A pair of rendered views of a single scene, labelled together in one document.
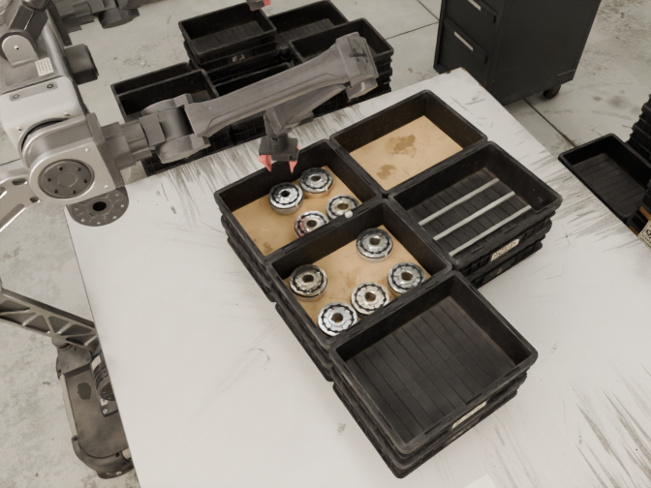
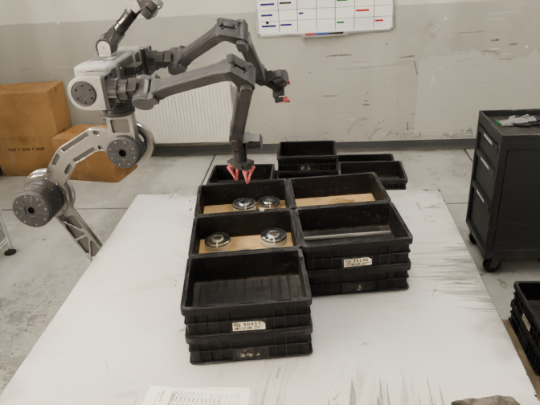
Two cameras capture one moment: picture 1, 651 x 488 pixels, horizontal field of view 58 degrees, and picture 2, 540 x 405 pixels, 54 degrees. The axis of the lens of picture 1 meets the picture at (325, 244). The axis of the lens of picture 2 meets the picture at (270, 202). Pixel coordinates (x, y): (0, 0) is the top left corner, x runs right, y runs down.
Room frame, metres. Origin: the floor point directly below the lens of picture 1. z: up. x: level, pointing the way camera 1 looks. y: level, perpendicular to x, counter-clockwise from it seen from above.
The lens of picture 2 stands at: (-0.59, -1.01, 1.91)
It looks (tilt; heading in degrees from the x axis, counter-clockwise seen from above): 27 degrees down; 29
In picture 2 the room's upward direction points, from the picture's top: 4 degrees counter-clockwise
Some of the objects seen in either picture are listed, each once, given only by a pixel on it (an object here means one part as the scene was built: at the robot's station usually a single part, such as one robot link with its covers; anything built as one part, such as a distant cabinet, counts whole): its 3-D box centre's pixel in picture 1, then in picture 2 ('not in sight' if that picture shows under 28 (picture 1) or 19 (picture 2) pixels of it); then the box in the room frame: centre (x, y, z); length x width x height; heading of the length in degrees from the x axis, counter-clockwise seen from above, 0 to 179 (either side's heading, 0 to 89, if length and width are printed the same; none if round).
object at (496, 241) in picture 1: (474, 200); (349, 225); (1.08, -0.43, 0.92); 0.40 x 0.30 x 0.02; 121
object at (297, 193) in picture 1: (285, 195); (243, 202); (1.20, 0.11, 0.86); 0.10 x 0.10 x 0.01
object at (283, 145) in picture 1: (277, 140); (239, 156); (1.20, 0.11, 1.08); 0.10 x 0.07 x 0.07; 81
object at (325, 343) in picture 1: (357, 267); (244, 233); (0.88, -0.08, 0.92); 0.40 x 0.30 x 0.02; 121
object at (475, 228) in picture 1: (471, 212); (349, 236); (1.08, -0.43, 0.87); 0.40 x 0.30 x 0.11; 121
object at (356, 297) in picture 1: (370, 297); not in sight; (0.82, -0.11, 0.86); 0.10 x 0.10 x 0.01
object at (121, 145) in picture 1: (123, 144); (118, 90); (0.82, 0.36, 1.45); 0.09 x 0.08 x 0.12; 23
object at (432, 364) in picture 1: (429, 363); (247, 292); (0.62, -0.23, 0.87); 0.40 x 0.30 x 0.11; 121
